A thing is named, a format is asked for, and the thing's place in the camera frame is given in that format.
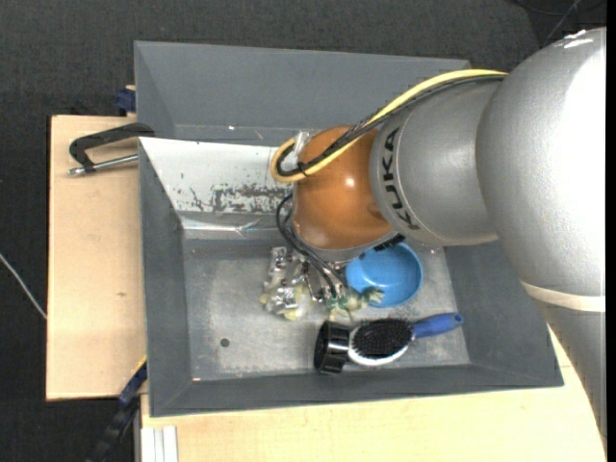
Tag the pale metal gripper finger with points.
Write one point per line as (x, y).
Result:
(281, 260)
(285, 299)

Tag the pale yellow toy piece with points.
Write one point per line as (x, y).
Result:
(292, 313)

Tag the pale yellow-green toy animal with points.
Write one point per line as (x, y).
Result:
(370, 296)

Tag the grey metal bin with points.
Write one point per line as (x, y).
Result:
(240, 335)

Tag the blue bowl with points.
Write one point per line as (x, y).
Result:
(385, 272)

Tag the black ribbed round cap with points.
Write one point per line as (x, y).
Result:
(329, 349)

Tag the blue hairbrush with black bristles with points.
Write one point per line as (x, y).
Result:
(382, 340)

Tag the pale flat board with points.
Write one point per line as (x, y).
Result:
(91, 282)

